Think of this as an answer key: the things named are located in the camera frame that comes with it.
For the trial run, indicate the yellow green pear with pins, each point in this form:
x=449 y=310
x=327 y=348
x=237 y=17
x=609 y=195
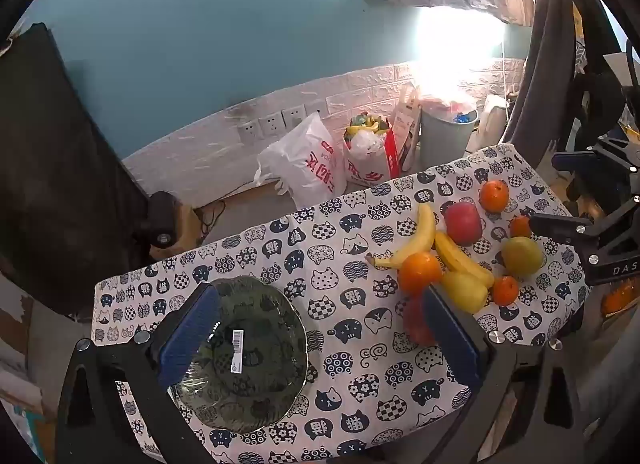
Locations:
x=521 y=256

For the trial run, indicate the white wall socket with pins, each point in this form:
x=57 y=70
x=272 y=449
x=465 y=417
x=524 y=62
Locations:
x=271 y=125
x=248 y=131
x=293 y=118

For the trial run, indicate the grey trash bin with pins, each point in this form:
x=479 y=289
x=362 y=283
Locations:
x=442 y=139

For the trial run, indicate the red and white trash bag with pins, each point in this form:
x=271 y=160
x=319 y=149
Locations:
x=365 y=164

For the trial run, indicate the black speaker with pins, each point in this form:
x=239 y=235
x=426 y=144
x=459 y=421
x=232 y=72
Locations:
x=162 y=216

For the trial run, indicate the yellow banana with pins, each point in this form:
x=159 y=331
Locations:
x=457 y=256
x=419 y=238

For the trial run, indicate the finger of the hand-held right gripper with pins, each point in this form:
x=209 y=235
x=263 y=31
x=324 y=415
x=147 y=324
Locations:
x=560 y=225
x=575 y=161

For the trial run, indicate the small orange round object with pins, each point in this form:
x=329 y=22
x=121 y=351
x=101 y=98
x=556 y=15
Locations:
x=620 y=299

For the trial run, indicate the red apple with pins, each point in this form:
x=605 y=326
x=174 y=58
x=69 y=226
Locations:
x=415 y=319
x=463 y=223

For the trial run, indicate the dark green glass plate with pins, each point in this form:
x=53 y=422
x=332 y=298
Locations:
x=260 y=369

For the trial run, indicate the white plastic bag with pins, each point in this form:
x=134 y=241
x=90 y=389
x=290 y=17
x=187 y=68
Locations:
x=305 y=159

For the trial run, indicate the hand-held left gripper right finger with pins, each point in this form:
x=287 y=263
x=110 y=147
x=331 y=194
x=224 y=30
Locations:
x=452 y=339

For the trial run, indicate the cat print tablecloth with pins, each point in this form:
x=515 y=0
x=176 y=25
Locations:
x=345 y=294

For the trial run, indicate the black hanging cloth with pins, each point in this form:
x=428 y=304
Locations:
x=60 y=169

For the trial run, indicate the large orange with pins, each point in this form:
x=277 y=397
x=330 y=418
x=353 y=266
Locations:
x=494 y=195
x=419 y=271

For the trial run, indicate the white paper bag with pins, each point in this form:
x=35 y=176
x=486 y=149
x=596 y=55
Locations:
x=405 y=129

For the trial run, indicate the yellow-green mango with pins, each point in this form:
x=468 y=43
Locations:
x=465 y=291

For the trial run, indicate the small orange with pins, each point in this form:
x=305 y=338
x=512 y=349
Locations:
x=520 y=226
x=505 y=290

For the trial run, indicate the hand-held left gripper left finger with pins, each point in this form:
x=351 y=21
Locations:
x=192 y=339

